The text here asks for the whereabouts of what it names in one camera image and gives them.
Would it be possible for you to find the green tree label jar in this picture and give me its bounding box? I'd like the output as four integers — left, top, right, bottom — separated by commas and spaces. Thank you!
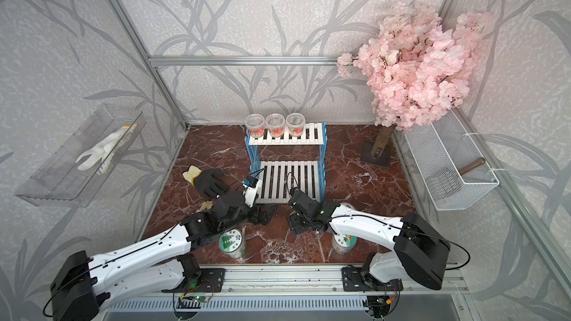
219, 229, 246, 259

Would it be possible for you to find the clear plastic seed container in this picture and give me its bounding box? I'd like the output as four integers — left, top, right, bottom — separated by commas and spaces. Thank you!
285, 113, 306, 137

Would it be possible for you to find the clear container red seed packet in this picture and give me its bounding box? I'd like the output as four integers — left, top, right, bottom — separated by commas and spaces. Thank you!
245, 114, 266, 138

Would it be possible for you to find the clear lidded seed container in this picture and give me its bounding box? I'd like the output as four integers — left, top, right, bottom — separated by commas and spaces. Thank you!
266, 113, 286, 138

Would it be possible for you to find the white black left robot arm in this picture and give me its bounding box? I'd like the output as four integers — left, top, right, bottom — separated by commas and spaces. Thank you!
47, 191, 278, 320

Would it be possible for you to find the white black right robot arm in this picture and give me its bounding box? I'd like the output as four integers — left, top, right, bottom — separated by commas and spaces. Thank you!
288, 188, 451, 291

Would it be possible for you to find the blue and white wooden shelf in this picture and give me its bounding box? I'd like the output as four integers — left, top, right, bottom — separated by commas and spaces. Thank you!
245, 122, 327, 204

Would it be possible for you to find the flower label jar right front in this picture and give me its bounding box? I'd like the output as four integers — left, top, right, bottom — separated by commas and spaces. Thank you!
332, 234, 358, 255

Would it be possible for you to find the black and yellow work glove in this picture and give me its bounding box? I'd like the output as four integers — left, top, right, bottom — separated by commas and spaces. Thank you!
182, 166, 228, 201

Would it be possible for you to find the white glove in tray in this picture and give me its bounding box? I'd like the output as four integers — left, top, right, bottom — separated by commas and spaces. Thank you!
75, 123, 138, 175

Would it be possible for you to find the pink blossom artificial tree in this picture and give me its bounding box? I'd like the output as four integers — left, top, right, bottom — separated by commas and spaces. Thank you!
337, 1, 492, 166

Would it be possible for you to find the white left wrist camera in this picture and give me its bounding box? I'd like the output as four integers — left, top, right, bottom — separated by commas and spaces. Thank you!
243, 177, 260, 208

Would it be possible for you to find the aluminium front rail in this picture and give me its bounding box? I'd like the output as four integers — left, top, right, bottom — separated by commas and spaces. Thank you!
106, 262, 469, 297

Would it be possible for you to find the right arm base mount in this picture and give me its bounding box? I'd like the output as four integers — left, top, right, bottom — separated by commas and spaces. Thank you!
341, 253, 403, 293

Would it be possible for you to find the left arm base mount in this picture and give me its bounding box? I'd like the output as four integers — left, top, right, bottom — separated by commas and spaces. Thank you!
161, 254, 226, 294

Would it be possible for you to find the white wire mesh basket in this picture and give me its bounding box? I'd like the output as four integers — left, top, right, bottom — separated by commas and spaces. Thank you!
404, 111, 500, 211

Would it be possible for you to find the clear acrylic wall tray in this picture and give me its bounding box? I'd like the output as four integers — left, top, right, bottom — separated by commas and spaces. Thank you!
15, 104, 147, 208

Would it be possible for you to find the wooden handled brush in basket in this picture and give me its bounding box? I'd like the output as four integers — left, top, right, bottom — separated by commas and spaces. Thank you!
458, 158, 486, 176

